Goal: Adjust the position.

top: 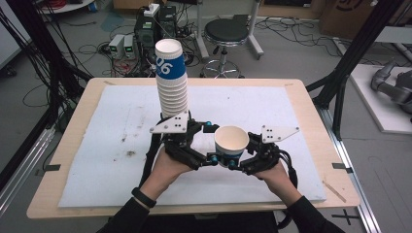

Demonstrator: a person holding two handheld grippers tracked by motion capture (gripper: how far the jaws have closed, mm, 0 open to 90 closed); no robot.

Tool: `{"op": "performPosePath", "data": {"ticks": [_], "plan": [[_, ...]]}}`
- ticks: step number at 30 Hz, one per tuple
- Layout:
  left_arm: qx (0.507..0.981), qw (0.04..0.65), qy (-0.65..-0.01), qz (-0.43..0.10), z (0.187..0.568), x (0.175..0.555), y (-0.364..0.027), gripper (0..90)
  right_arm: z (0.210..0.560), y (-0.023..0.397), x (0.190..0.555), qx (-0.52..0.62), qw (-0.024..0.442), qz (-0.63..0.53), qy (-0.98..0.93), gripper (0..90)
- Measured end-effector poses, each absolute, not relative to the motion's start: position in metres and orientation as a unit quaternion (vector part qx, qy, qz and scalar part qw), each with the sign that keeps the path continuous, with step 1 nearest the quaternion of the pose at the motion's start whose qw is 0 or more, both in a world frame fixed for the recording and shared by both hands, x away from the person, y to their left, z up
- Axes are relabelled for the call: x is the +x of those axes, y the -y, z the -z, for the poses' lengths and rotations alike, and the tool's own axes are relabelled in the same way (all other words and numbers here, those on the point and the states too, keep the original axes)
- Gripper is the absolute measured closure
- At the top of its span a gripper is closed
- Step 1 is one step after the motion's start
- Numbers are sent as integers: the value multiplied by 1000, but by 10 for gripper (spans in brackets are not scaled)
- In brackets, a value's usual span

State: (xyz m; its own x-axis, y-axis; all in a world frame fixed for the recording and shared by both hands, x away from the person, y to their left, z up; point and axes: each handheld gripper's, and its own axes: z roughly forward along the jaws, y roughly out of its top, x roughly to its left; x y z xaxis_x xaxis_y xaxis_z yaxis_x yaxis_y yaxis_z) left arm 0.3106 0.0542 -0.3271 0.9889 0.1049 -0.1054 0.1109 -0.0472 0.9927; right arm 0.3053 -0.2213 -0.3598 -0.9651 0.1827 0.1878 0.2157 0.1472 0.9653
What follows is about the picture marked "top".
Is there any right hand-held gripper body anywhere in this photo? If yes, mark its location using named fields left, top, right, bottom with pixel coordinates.
left=240, top=125, right=300, bottom=177

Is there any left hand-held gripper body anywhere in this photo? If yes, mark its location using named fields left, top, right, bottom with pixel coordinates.
left=149, top=111, right=209, bottom=172

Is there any single blue-banded paper cup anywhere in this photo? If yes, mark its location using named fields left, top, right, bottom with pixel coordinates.
left=213, top=125, right=251, bottom=169

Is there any stack of white paper cups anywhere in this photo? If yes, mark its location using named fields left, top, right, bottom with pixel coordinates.
left=154, top=38, right=189, bottom=120

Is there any person's right hand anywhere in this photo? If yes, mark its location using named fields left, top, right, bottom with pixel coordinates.
left=253, top=159, right=303, bottom=207

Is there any person's left hand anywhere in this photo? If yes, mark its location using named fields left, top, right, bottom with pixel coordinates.
left=139, top=147, right=192, bottom=202

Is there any black wristband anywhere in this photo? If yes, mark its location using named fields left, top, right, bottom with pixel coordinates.
left=130, top=186, right=157, bottom=209

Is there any white foam mat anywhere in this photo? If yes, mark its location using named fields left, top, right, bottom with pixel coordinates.
left=57, top=84, right=327, bottom=209

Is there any tan tape strip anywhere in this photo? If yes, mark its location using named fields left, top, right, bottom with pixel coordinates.
left=322, top=180, right=347, bottom=204

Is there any black round stool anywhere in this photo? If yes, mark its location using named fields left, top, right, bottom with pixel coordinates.
left=199, top=17, right=251, bottom=80

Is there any silver power supply unit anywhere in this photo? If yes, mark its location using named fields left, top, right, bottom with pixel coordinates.
left=108, top=34, right=126, bottom=59
left=123, top=34, right=137, bottom=60

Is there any black computer tower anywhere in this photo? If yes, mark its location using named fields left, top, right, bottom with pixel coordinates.
left=133, top=14, right=159, bottom=51

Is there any black electronics box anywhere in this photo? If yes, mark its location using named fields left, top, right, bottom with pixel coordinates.
left=158, top=5, right=178, bottom=32

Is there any white floor platform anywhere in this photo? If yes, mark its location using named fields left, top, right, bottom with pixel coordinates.
left=349, top=63, right=412, bottom=135

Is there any white power strip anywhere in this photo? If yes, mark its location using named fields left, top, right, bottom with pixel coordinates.
left=143, top=3, right=161, bottom=18

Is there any wooden table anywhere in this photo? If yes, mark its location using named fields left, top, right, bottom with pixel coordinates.
left=26, top=77, right=361, bottom=220

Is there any cardboard box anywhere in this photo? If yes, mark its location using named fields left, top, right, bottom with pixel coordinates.
left=319, top=0, right=412, bottom=41

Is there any left hand-held gripper cable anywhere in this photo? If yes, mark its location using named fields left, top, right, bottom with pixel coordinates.
left=139, top=132, right=163, bottom=189

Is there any hand-held gripper cable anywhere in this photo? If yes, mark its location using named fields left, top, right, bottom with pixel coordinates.
left=139, top=132, right=163, bottom=189
left=277, top=149, right=299, bottom=189

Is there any right hand-held gripper cable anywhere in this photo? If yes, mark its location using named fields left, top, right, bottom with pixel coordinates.
left=277, top=149, right=299, bottom=189

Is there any aluminium rail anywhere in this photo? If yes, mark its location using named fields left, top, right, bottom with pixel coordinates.
left=0, top=125, right=56, bottom=216
left=318, top=106, right=383, bottom=233

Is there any white metal stand frame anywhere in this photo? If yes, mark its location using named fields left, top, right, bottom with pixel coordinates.
left=193, top=0, right=265, bottom=61

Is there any black frame strut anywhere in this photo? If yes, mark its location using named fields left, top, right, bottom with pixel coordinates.
left=305, top=0, right=406, bottom=141

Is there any black cable bundle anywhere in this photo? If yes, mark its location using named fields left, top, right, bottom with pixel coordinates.
left=0, top=0, right=93, bottom=132

